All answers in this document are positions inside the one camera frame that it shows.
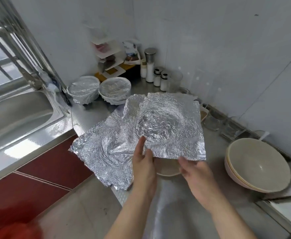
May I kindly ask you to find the foil-wrapped bowl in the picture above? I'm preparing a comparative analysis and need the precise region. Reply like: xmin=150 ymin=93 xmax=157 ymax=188
xmin=121 ymin=92 xmax=207 ymax=161

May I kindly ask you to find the red kitchen cabinet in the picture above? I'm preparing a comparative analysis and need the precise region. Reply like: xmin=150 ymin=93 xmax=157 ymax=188
xmin=0 ymin=136 xmax=94 ymax=232

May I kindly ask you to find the person's right forearm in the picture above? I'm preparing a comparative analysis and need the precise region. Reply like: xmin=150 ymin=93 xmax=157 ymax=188
xmin=203 ymin=197 xmax=258 ymax=239

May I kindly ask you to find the stainless steel sink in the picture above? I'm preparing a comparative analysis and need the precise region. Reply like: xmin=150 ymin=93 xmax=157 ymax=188
xmin=0 ymin=87 xmax=77 ymax=182

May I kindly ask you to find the red plastic bag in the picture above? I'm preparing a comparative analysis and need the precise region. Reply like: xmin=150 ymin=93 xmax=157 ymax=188
xmin=0 ymin=221 xmax=42 ymax=239

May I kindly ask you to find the cream bowl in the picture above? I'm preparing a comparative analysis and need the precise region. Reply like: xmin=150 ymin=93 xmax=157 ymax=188
xmin=155 ymin=158 xmax=182 ymax=177

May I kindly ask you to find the white dish brush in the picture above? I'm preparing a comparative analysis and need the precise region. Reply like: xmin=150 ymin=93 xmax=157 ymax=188
xmin=45 ymin=81 xmax=61 ymax=94

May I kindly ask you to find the colourful snack packet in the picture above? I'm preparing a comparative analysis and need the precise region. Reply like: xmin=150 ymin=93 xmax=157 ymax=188
xmin=123 ymin=41 xmax=140 ymax=63

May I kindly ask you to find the person's right hand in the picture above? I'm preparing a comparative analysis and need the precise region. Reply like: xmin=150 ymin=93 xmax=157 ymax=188
xmin=177 ymin=156 xmax=223 ymax=207

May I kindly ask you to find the white rectangular tray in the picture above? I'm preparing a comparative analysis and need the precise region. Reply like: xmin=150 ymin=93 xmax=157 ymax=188
xmin=199 ymin=104 xmax=210 ymax=122

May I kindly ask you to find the tall white steel-capped bottle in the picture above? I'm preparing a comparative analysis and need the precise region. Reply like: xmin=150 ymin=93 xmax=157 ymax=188
xmin=145 ymin=47 xmax=157 ymax=83

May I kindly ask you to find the white shaker with black lid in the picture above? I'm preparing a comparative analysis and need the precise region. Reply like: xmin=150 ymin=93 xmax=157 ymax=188
xmin=153 ymin=68 xmax=162 ymax=88
xmin=160 ymin=72 xmax=169 ymax=93

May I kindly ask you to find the person's left forearm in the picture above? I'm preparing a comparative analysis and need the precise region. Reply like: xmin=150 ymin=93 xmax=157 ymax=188
xmin=105 ymin=189 xmax=156 ymax=239

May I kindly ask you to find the foil-covered bowl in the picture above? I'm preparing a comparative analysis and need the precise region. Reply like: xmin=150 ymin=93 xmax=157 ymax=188
xmin=67 ymin=75 xmax=101 ymax=105
xmin=98 ymin=77 xmax=132 ymax=106

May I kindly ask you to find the steel faucet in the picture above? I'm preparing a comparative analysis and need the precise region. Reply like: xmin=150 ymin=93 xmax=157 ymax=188
xmin=1 ymin=42 xmax=42 ymax=90

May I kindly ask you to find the stack of aluminium foil sheets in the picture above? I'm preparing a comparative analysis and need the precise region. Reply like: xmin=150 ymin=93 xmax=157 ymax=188
xmin=69 ymin=108 xmax=141 ymax=191

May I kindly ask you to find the person's left hand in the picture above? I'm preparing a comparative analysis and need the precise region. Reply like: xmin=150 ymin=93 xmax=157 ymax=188
xmin=132 ymin=136 xmax=157 ymax=197

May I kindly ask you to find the white corner shelf rack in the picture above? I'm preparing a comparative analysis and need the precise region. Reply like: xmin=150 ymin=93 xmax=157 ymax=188
xmin=88 ymin=35 xmax=144 ymax=78

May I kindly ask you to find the pink bowl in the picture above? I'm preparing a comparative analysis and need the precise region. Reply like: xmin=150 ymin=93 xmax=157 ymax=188
xmin=224 ymin=138 xmax=291 ymax=194

